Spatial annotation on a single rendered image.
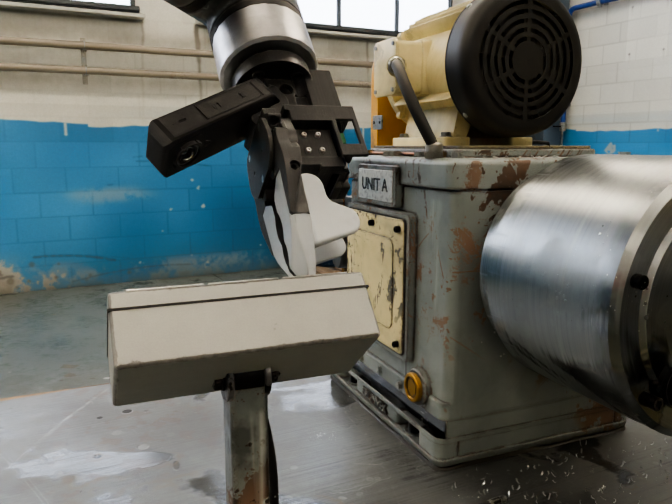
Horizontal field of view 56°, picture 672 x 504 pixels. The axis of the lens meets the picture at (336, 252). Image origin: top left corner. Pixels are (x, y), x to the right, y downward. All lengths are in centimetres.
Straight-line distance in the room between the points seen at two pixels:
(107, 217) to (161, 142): 519
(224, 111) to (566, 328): 34
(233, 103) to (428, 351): 39
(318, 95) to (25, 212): 512
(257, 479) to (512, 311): 31
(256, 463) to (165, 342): 12
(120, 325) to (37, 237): 526
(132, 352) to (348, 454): 47
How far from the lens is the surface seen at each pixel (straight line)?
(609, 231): 56
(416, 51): 89
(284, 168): 47
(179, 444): 86
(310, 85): 57
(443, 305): 72
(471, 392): 76
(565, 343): 60
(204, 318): 40
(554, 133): 756
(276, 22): 58
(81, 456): 87
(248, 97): 53
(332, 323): 42
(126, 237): 571
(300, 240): 46
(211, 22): 62
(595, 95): 743
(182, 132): 49
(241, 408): 43
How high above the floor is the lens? 117
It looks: 10 degrees down
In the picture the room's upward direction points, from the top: straight up
